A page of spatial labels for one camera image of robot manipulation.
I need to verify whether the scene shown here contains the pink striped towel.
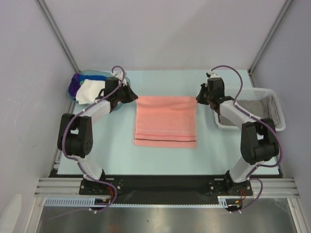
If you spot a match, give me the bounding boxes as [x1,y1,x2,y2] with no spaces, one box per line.
[133,96,197,148]

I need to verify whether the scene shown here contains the grey terry towel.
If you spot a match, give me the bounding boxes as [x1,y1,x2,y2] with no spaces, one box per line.
[220,97,279,127]

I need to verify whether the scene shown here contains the white towel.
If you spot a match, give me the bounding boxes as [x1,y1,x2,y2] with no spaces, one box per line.
[75,79,105,105]

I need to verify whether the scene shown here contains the white perforated plastic basket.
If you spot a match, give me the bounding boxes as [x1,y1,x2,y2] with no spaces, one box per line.
[214,87,286,132]

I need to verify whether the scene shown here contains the blue towel in tray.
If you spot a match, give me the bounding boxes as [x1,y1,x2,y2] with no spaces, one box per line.
[78,74,107,82]

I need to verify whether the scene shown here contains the purple towel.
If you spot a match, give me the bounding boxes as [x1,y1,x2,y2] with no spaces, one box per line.
[68,73,80,98]

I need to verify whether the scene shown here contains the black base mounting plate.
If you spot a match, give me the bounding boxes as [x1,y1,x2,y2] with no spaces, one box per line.
[48,167,285,204]

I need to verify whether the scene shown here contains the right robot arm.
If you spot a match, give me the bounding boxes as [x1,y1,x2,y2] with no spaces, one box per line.
[196,77,281,195]

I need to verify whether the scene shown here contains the purple cable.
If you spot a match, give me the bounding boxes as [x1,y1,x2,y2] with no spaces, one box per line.
[207,65,285,214]
[46,66,127,220]

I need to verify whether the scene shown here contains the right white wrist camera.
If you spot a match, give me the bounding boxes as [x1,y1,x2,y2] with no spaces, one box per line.
[206,70,220,79]

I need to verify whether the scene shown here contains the translucent blue towel tray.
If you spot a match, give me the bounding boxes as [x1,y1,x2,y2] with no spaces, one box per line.
[67,67,131,112]

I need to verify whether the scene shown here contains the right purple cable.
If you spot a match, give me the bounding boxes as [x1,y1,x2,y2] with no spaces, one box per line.
[207,65,285,214]

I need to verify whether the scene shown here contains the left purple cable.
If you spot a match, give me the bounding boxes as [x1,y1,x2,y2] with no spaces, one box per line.
[46,66,127,220]

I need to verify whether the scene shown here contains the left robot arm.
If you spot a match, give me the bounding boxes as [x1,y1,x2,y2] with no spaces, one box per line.
[57,77,138,195]

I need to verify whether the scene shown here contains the slotted white cable duct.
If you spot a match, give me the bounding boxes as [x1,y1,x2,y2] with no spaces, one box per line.
[45,197,228,208]

